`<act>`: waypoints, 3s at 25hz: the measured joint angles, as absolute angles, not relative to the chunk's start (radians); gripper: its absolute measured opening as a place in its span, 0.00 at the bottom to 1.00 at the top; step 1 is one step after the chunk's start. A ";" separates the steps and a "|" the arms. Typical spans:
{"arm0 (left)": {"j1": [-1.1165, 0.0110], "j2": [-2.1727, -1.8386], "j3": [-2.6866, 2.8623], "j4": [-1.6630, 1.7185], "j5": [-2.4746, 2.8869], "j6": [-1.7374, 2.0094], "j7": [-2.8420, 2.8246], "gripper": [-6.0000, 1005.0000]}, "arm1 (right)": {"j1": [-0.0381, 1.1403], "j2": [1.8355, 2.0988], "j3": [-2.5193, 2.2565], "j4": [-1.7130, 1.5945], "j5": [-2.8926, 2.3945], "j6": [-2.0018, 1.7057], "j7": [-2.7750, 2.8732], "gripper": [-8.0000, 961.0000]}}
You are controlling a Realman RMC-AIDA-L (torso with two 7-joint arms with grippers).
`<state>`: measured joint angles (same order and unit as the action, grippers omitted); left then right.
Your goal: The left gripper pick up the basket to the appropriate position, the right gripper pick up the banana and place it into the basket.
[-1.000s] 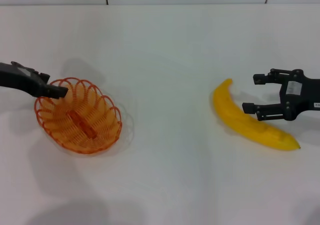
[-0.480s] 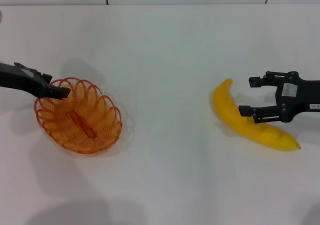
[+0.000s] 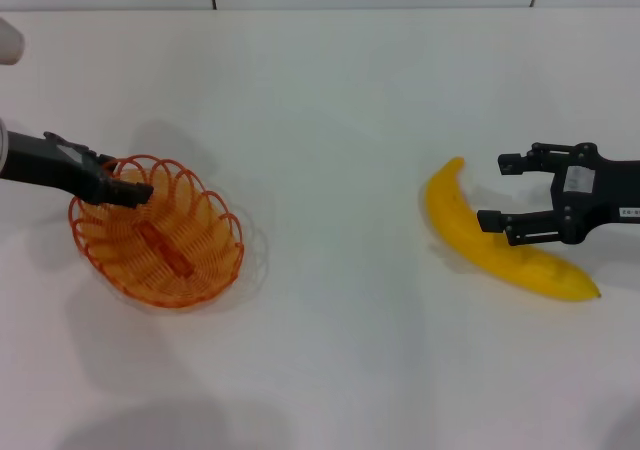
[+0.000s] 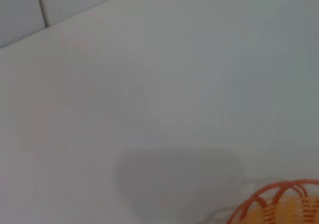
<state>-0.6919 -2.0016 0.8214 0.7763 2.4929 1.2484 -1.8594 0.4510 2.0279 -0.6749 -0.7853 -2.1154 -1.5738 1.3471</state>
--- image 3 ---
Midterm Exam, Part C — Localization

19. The yellow banana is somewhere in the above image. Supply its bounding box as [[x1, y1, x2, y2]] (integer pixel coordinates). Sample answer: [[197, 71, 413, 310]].
[[424, 156, 602, 302]]

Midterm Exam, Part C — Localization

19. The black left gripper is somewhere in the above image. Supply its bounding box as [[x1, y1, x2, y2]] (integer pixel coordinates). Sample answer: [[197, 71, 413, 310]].
[[5, 130, 155, 209]]

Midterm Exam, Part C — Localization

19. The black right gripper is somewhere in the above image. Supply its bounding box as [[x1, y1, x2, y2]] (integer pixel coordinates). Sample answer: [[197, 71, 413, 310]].
[[477, 141, 640, 248]]

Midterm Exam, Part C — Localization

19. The orange plastic woven basket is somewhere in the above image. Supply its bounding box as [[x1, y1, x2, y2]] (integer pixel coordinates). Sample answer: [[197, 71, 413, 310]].
[[68, 154, 245, 310]]

